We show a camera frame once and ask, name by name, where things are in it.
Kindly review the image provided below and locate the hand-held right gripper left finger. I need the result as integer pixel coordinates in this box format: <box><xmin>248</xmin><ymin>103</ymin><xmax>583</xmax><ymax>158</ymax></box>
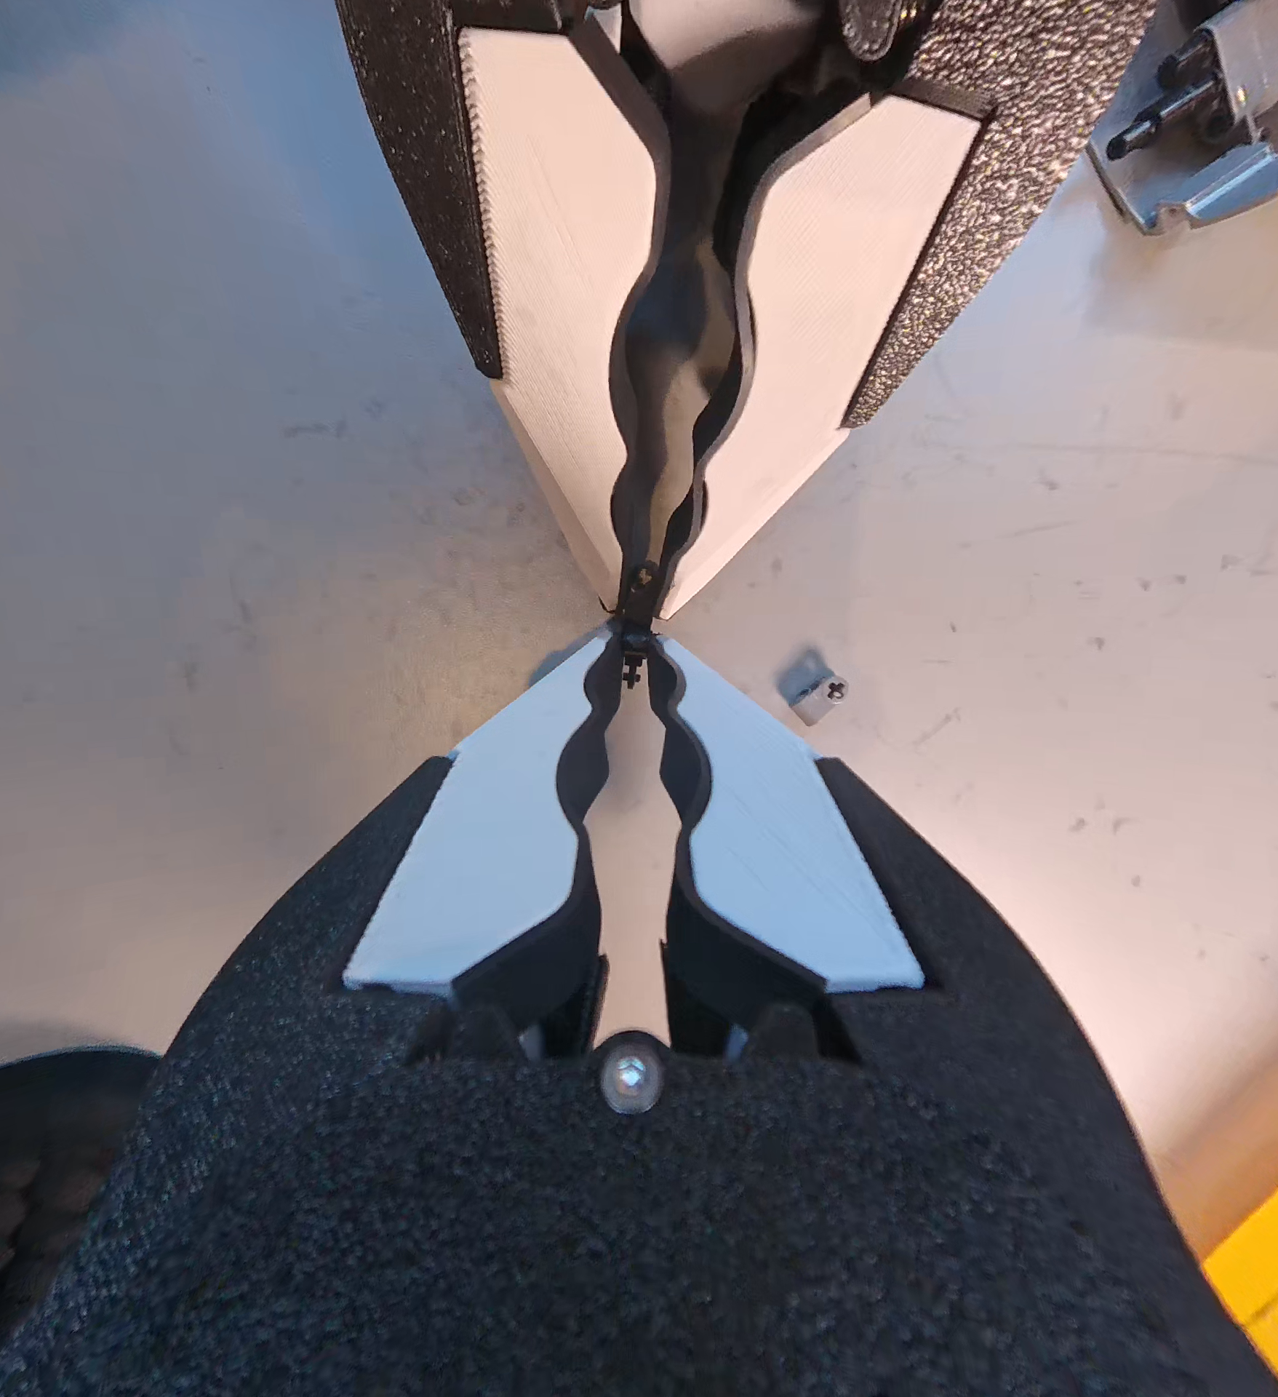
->
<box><xmin>342</xmin><ymin>632</ymin><xmax>616</xmax><ymax>996</ymax></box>

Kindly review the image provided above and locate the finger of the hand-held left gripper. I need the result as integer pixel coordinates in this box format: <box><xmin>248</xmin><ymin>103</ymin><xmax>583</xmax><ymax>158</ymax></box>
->
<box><xmin>459</xmin><ymin>9</ymin><xmax>671</xmax><ymax>610</ymax></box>
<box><xmin>653</xmin><ymin>89</ymin><xmax>986</xmax><ymax>619</ymax></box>

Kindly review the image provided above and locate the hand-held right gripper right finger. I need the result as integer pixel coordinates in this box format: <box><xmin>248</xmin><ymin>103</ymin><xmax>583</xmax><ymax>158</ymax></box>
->
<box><xmin>650</xmin><ymin>635</ymin><xmax>926</xmax><ymax>995</ymax></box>

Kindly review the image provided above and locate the small grey cross-hole brick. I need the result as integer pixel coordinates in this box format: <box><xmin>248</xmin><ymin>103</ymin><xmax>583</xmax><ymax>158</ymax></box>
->
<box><xmin>778</xmin><ymin>649</ymin><xmax>850</xmax><ymax>726</ymax></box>

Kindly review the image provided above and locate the grey toy brick assembly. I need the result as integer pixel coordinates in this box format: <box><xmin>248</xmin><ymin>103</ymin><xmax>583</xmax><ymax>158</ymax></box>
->
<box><xmin>1086</xmin><ymin>0</ymin><xmax>1278</xmax><ymax>236</ymax></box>

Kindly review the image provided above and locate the small black axle connector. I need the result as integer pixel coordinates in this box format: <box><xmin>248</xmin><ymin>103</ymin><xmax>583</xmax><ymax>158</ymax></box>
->
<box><xmin>615</xmin><ymin>555</ymin><xmax>666</xmax><ymax>625</ymax></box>

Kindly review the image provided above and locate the grey desk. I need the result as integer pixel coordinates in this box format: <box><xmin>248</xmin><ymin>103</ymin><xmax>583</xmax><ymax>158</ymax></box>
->
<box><xmin>0</xmin><ymin>0</ymin><xmax>1278</xmax><ymax>1397</ymax></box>

